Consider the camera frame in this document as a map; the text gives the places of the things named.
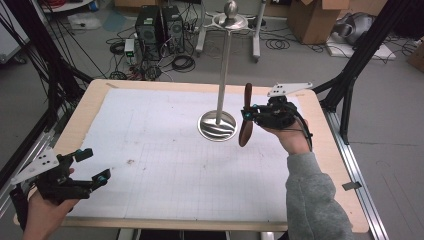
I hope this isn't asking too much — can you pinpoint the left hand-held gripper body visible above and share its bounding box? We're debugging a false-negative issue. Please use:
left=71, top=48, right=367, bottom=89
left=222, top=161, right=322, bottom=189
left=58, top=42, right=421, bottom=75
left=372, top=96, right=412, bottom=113
left=9, top=148, right=93, bottom=205

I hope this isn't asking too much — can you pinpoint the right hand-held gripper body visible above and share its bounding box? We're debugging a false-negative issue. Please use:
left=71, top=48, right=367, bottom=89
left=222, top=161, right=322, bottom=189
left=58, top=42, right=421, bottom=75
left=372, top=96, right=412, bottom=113
left=255, top=82, right=314, bottom=131

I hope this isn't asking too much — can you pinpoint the brown wooden spoon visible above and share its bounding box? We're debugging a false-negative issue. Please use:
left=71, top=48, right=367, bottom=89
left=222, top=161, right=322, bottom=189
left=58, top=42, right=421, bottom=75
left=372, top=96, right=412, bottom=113
left=238, top=82, right=255, bottom=148

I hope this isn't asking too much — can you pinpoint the tall metal rack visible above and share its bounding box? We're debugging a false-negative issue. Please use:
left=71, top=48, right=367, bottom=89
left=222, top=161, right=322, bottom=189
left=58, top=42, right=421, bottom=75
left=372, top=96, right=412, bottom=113
left=197, top=0, right=250, bottom=142

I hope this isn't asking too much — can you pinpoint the person's right hand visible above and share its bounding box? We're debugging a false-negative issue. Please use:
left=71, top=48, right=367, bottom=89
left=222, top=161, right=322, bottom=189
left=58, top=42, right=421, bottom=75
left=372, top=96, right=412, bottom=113
left=262, top=119, right=313, bottom=156

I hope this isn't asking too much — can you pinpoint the person's left hand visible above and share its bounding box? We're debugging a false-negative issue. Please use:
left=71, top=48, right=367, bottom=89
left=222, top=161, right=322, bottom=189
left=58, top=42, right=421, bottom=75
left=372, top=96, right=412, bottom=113
left=21, top=167, right=81, bottom=240

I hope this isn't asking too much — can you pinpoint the white grid paper mat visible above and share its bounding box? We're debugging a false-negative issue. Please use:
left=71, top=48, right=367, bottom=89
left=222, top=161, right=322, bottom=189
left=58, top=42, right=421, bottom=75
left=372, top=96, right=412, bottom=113
left=66, top=88, right=309, bottom=223

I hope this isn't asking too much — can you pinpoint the white wheeled stand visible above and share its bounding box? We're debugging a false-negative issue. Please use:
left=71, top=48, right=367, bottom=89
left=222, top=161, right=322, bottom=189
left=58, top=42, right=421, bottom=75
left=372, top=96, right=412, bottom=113
left=195, top=0, right=268, bottom=64

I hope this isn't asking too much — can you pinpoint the large cardboard box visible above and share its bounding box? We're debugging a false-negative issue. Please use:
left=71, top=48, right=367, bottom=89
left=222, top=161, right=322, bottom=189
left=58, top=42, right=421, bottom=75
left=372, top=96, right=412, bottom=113
left=287, top=0, right=351, bottom=46

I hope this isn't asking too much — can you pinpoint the grey tape piece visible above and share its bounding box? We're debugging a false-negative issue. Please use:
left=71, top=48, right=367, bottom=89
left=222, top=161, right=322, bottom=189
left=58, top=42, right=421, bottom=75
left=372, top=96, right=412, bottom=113
left=341, top=181, right=363, bottom=192

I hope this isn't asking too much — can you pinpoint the white flat board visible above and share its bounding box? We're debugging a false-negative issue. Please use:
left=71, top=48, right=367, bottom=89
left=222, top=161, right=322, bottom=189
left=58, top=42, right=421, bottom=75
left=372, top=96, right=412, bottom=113
left=324, top=34, right=398, bottom=61

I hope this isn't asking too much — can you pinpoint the small white power device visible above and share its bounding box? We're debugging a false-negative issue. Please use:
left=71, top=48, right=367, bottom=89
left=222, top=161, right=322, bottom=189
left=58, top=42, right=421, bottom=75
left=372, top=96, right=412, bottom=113
left=123, top=38, right=136, bottom=65

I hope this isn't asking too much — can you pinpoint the black computer tower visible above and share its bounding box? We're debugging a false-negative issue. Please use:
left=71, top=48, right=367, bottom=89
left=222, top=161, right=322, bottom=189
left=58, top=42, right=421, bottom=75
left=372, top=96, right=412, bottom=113
left=161, top=4, right=186, bottom=55
left=134, top=5, right=164, bottom=62

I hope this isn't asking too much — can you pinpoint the grey helmet device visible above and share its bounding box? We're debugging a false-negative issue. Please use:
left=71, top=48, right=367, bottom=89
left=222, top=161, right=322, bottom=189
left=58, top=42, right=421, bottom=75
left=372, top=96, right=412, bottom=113
left=333, top=12, right=375, bottom=46

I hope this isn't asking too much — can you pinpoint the clear plastic bag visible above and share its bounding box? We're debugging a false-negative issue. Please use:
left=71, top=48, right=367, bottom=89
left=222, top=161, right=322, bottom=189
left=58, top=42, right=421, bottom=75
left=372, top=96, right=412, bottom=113
left=68, top=13, right=103, bottom=31

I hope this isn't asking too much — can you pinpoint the white cabinet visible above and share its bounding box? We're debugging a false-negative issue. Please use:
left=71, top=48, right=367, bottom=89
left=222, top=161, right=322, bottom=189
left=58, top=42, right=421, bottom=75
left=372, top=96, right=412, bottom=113
left=0, top=0, right=32, bottom=65

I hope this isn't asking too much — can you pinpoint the white round table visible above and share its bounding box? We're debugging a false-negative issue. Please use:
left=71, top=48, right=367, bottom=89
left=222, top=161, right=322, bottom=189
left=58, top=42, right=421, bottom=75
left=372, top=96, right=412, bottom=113
left=39, top=0, right=95, bottom=14

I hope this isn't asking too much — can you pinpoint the small cardboard box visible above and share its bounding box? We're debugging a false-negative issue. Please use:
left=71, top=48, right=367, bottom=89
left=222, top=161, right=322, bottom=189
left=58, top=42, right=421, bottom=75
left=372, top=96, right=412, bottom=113
left=405, top=39, right=424, bottom=73

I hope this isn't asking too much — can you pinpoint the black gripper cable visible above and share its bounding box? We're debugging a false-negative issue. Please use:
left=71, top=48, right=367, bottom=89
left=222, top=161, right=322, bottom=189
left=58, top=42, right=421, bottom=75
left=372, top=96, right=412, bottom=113
left=294, top=110, right=315, bottom=153

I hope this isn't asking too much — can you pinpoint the aluminium rail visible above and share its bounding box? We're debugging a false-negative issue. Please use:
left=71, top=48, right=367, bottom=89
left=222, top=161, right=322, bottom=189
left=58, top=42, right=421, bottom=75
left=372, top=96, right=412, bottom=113
left=0, top=109, right=66, bottom=219
left=324, top=109, right=390, bottom=240

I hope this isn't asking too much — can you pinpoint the black wrist strap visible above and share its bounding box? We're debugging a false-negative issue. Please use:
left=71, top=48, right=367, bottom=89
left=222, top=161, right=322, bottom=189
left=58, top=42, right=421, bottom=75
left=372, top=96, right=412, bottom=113
left=9, top=186, right=31, bottom=232

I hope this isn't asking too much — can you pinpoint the thin black cable coil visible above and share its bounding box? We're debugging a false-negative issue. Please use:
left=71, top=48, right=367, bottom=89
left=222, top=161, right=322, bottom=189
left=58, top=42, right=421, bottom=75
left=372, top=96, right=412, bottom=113
left=265, top=38, right=292, bottom=51

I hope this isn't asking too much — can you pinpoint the coiled black cable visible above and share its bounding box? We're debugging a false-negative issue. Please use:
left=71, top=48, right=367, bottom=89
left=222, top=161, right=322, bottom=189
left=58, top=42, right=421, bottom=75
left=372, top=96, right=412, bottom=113
left=171, top=54, right=197, bottom=74

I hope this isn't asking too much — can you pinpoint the black metal frame strut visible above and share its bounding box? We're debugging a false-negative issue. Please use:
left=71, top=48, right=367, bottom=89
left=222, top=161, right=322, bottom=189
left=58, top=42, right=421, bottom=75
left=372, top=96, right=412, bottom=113
left=312, top=0, right=414, bottom=145
left=0, top=0, right=95, bottom=188

